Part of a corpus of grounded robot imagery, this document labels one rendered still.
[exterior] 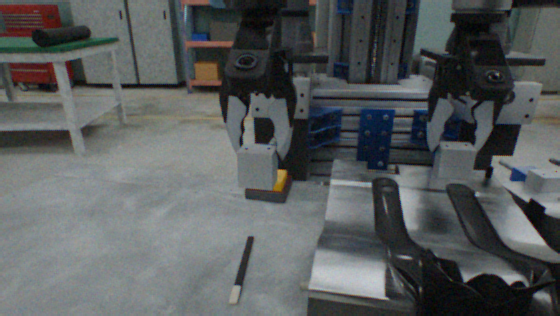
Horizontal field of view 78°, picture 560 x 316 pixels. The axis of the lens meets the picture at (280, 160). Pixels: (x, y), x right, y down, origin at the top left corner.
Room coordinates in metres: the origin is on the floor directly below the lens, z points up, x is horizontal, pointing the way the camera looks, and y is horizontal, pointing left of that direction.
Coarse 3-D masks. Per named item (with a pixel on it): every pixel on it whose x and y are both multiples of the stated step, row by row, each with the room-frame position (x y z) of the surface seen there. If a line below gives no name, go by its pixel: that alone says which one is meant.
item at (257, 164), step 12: (252, 144) 0.47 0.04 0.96; (264, 144) 0.50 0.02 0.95; (240, 156) 0.44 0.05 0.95; (252, 156) 0.43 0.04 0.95; (264, 156) 0.43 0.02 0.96; (276, 156) 0.45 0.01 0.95; (240, 168) 0.44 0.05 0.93; (252, 168) 0.43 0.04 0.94; (264, 168) 0.43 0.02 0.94; (276, 168) 0.45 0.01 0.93; (240, 180) 0.44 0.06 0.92; (252, 180) 0.43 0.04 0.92; (264, 180) 0.43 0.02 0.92; (276, 180) 0.45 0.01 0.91
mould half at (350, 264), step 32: (352, 160) 0.57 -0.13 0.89; (352, 192) 0.46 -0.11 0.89; (416, 192) 0.46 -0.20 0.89; (480, 192) 0.45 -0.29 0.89; (352, 224) 0.38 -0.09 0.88; (416, 224) 0.38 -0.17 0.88; (448, 224) 0.38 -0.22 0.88; (512, 224) 0.38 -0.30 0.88; (320, 256) 0.25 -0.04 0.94; (352, 256) 0.25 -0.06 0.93; (384, 256) 0.25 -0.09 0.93; (448, 256) 0.26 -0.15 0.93; (480, 256) 0.26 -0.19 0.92; (544, 256) 0.29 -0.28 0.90; (320, 288) 0.21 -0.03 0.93; (352, 288) 0.21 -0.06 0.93; (384, 288) 0.21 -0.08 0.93
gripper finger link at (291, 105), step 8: (288, 72) 0.45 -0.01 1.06; (288, 80) 0.44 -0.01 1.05; (280, 88) 0.45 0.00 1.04; (288, 88) 0.44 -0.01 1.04; (280, 96) 0.45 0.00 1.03; (288, 96) 0.44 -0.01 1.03; (296, 96) 0.45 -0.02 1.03; (288, 104) 0.44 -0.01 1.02; (296, 104) 0.45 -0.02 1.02; (288, 112) 0.44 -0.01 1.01
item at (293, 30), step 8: (288, 16) 0.93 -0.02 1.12; (296, 16) 0.94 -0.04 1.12; (304, 16) 0.95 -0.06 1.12; (288, 24) 0.93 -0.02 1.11; (296, 24) 0.93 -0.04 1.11; (304, 24) 0.95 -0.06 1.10; (288, 32) 0.92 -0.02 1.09; (296, 32) 0.93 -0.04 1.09; (304, 32) 0.94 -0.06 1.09; (288, 40) 0.92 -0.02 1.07; (296, 40) 0.92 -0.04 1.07; (304, 40) 0.94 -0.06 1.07; (312, 40) 0.96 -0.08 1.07; (296, 48) 0.92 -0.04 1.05; (304, 48) 0.93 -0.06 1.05; (312, 48) 0.96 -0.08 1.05
